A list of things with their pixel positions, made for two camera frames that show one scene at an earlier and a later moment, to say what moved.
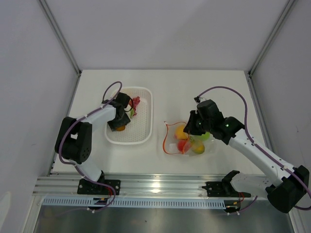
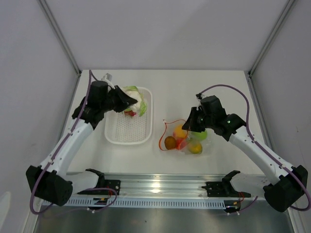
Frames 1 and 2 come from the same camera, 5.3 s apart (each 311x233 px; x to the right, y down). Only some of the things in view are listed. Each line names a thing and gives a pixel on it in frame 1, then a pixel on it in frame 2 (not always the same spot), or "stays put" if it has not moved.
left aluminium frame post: x=60 y=38 stays put
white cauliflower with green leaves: x=131 y=113 -> x=139 y=107
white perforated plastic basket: x=139 y=131 stays put
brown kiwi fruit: x=121 y=128 -> x=170 y=142
